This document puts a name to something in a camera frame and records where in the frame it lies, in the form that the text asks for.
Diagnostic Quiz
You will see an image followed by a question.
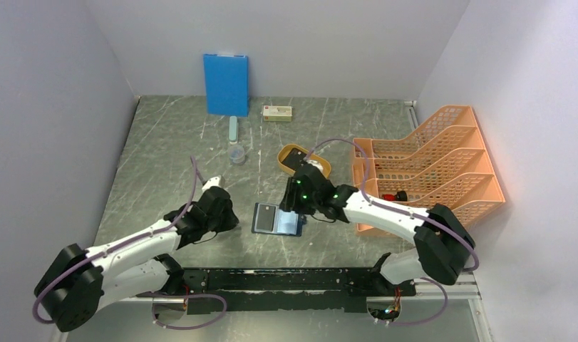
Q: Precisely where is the navy blue card holder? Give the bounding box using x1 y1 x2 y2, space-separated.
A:
252 202 306 237

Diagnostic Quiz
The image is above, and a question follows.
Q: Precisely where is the black credit card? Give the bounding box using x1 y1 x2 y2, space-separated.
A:
253 203 277 233

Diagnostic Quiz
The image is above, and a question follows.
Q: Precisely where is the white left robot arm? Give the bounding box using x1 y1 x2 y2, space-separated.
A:
32 186 239 332

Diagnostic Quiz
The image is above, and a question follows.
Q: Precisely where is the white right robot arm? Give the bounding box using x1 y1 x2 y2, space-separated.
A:
279 164 475 295

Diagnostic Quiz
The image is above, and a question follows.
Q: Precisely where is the black VIP card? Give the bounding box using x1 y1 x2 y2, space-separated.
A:
282 147 307 171

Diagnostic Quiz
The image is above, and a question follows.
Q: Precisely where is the yellow oval tray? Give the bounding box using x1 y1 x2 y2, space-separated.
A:
277 144 331 178

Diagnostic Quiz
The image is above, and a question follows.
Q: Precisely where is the clear jar of paper clips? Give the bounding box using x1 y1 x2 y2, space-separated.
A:
227 144 246 165

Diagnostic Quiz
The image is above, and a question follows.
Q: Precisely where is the green and white small box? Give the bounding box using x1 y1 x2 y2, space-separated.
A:
262 105 293 122

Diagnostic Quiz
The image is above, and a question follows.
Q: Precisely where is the light blue stapler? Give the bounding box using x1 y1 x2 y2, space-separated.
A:
228 116 238 144

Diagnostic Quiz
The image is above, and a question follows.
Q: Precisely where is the red and black object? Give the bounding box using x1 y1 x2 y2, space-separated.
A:
381 190 408 202

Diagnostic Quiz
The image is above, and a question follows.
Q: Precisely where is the blue upright folder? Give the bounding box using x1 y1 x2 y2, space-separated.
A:
202 54 249 117

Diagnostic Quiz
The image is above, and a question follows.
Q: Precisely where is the orange plastic file organizer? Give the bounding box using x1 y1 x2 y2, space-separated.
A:
351 105 505 228

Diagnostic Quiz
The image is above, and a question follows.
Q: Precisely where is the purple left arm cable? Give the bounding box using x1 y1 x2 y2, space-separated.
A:
31 155 228 331

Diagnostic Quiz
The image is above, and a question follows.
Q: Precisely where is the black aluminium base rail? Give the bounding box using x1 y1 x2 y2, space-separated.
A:
123 266 481 316

